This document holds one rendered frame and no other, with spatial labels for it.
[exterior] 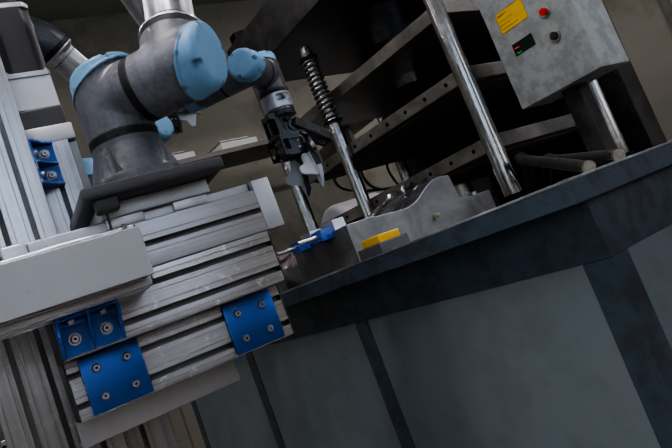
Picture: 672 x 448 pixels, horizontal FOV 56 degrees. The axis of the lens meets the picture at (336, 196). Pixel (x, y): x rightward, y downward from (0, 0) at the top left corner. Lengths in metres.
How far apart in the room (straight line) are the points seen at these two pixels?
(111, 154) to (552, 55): 1.39
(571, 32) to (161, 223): 1.38
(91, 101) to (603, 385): 0.93
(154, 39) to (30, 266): 0.42
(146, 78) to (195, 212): 0.23
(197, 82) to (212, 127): 3.68
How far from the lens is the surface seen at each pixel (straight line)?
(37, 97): 1.37
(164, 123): 1.78
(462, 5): 2.35
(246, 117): 4.83
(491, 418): 1.28
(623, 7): 4.95
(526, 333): 1.14
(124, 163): 1.05
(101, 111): 1.09
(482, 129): 2.06
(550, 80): 2.05
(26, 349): 1.17
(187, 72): 1.03
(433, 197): 1.62
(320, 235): 1.47
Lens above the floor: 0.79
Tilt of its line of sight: 7 degrees up
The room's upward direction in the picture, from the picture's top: 21 degrees counter-clockwise
